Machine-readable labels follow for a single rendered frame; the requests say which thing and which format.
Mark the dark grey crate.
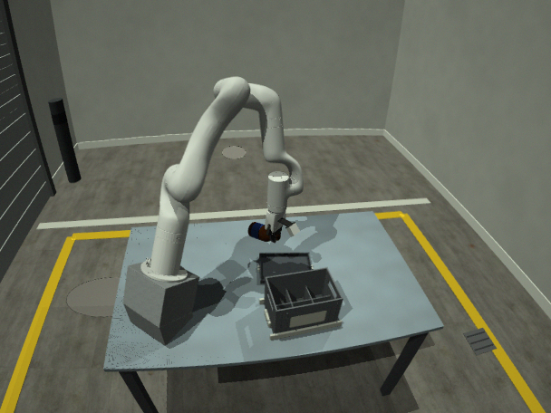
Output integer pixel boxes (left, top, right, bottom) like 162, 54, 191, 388
264, 267, 343, 334

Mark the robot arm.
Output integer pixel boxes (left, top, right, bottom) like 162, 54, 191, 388
141, 77, 304, 283

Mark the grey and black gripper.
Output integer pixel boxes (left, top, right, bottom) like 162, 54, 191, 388
265, 210, 286, 243

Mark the brown bottle with blue label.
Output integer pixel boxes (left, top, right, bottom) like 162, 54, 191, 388
248, 222, 280, 242

